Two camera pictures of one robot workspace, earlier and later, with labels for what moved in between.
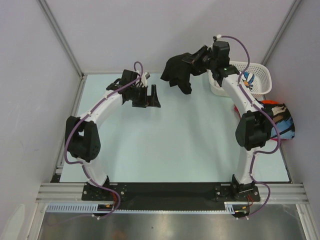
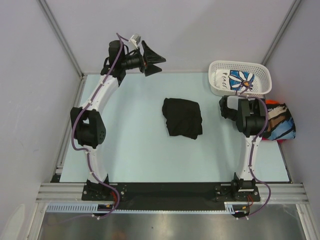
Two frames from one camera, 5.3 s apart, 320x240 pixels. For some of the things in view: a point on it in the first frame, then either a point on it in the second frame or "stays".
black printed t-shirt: [178, 72] → [183, 117]
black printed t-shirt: [283, 118] stays
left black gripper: [151, 100] → [149, 57]
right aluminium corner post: [280, 32] stays
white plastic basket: [262, 84] stays
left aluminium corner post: [62, 35] stays
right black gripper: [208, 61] → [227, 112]
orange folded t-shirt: [270, 102] stays
